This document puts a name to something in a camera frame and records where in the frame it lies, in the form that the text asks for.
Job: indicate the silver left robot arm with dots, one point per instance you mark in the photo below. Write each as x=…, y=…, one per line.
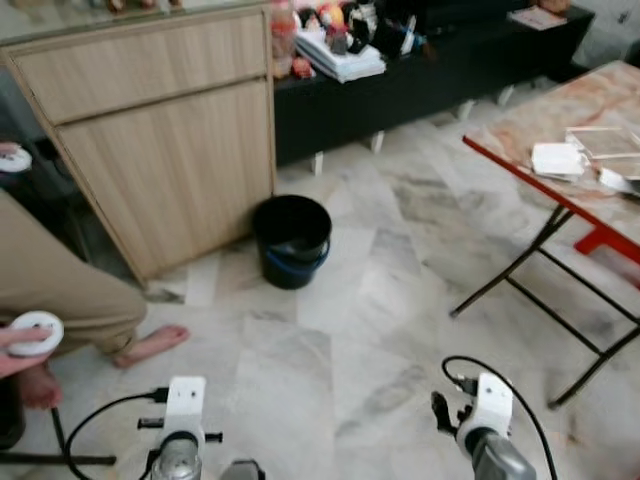
x=178, y=458

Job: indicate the clear jar colourful contents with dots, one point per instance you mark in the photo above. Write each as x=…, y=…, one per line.
x=283, y=35

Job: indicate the black-haired figurine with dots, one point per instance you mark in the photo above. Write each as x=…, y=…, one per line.
x=311, y=20

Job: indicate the person's bare foot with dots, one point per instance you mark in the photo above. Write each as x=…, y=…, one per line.
x=40, y=388
x=155, y=345

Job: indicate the person's leg khaki trousers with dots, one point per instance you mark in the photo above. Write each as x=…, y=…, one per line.
x=50, y=280

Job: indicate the black low console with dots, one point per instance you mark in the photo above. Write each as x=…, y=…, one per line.
x=400, y=95

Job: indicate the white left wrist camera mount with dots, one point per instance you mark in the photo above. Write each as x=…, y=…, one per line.
x=185, y=405

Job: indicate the stack of white books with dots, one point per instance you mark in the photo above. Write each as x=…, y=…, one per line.
x=340, y=62

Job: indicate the long silver tray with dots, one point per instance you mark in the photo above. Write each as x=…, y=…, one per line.
x=620, y=180

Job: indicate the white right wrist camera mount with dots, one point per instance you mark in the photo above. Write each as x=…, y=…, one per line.
x=488, y=408

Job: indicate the white round controller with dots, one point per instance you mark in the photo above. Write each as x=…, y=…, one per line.
x=14, y=160
x=42, y=325

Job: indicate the white flat packet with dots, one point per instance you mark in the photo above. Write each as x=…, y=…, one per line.
x=558, y=160

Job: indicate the yellow-haired figurine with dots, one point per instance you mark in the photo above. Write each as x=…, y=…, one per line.
x=332, y=16

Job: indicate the small red figurine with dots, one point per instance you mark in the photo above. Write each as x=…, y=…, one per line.
x=301, y=68

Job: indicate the marble-top folding table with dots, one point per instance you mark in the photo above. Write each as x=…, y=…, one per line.
x=580, y=105

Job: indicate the grey robot leg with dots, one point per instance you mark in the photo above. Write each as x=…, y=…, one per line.
x=242, y=471

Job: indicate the black floor stand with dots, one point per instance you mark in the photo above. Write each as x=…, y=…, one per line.
x=60, y=459

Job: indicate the person's hand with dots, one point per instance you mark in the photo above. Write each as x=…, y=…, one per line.
x=8, y=360

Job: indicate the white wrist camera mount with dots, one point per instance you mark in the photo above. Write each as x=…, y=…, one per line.
x=488, y=408
x=185, y=405

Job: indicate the light wooden cabinet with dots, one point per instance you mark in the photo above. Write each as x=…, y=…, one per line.
x=150, y=130

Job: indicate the thin pink book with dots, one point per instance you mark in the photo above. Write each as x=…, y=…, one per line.
x=537, y=18

